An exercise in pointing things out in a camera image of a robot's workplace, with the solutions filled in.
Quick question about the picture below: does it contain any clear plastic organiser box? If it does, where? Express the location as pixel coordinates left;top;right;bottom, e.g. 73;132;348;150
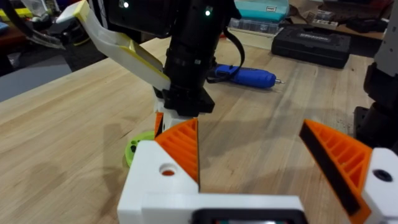
228;17;281;35

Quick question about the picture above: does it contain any black tool case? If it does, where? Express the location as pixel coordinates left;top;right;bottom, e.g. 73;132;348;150
271;24;352;70

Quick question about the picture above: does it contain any blue electric screwdriver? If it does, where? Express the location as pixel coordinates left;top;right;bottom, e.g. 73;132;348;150
213;63;285;90

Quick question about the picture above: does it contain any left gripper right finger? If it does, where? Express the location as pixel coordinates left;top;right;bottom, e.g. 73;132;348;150
298;119;398;224

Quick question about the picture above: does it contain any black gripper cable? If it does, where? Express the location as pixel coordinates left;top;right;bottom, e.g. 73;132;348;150
206;27;246;85

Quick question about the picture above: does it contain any white power strip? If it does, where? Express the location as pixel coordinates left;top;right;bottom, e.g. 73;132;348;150
310;18;340;30

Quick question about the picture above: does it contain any teal plastic box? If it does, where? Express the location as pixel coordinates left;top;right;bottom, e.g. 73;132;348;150
233;0;290;22

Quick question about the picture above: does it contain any green disc with holes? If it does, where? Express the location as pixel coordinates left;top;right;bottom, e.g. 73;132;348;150
124;130;155;168

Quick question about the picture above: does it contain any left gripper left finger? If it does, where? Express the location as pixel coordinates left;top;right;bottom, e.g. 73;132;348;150
117;118;200;224

